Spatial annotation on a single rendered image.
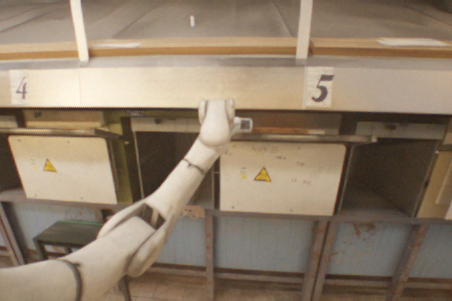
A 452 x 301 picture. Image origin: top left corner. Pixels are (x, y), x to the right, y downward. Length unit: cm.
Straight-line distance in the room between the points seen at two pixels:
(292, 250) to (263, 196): 62
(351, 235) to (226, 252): 88
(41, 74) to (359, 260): 211
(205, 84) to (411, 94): 74
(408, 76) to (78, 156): 154
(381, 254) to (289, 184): 99
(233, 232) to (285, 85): 103
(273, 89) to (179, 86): 35
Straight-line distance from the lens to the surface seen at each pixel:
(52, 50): 109
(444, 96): 102
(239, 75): 72
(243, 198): 103
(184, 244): 154
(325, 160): 103
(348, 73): 82
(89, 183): 131
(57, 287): 29
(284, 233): 143
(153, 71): 79
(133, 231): 38
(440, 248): 203
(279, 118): 103
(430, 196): 162
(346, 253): 169
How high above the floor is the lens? 154
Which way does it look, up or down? 16 degrees down
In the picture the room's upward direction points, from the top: 1 degrees clockwise
